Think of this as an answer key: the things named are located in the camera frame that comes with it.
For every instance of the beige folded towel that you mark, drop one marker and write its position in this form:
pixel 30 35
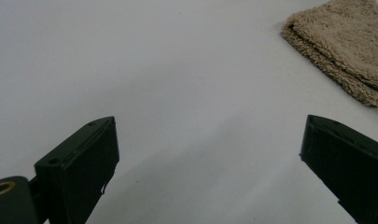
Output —
pixel 345 43

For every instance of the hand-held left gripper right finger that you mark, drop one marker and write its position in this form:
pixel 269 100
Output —
pixel 345 161

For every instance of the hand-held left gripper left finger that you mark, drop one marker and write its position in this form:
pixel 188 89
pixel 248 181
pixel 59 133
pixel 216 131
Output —
pixel 81 168

